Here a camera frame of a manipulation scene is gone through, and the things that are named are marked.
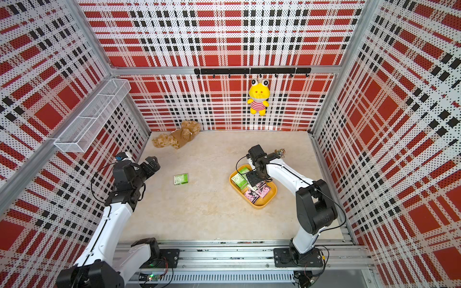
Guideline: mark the pink tissue pack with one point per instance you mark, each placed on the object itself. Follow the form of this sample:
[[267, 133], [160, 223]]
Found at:
[[263, 190], [251, 196]]

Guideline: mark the green tissue pack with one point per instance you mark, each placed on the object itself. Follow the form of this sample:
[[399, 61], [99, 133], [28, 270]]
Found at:
[[244, 170], [181, 179], [240, 181]]

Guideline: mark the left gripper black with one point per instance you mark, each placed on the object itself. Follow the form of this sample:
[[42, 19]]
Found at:
[[155, 165]]

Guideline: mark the yellow plastic storage box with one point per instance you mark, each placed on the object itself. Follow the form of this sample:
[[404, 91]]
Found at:
[[262, 202]]

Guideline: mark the white wire mesh shelf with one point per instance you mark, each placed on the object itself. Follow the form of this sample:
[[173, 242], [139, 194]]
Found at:
[[82, 131]]

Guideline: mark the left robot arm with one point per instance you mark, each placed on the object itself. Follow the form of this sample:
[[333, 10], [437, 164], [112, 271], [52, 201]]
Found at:
[[95, 267]]

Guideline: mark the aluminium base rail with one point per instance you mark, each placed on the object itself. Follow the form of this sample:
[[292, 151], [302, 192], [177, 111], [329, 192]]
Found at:
[[245, 262]]

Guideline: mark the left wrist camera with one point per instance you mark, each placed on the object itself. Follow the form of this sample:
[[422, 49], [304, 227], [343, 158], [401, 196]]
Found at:
[[122, 156]]

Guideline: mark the yellow frog plush toy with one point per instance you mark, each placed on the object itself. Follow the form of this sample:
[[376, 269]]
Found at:
[[259, 93]]

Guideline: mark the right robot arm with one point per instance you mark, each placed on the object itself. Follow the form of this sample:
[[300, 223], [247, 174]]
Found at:
[[315, 208]]

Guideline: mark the black hook rail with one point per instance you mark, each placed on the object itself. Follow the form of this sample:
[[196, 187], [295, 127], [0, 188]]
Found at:
[[258, 71]]

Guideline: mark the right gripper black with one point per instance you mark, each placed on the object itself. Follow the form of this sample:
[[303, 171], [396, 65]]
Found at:
[[253, 179]]

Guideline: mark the brown teddy bear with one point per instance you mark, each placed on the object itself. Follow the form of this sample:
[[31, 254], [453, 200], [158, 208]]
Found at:
[[180, 137]]

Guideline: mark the green circuit board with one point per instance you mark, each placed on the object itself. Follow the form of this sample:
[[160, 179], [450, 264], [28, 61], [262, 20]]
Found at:
[[144, 278]]

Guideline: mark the small keychain toy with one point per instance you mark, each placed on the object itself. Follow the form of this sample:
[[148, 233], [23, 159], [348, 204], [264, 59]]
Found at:
[[280, 152]]

